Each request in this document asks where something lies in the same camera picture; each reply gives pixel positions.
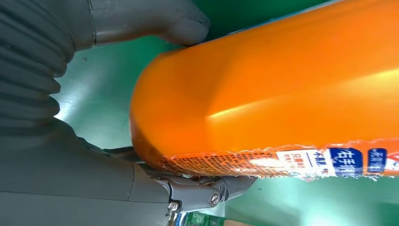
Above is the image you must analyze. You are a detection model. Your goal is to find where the green table mat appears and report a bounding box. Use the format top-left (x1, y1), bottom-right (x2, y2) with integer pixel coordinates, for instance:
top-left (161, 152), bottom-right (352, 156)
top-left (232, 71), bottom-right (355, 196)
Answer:
top-left (51, 0), bottom-right (399, 226)

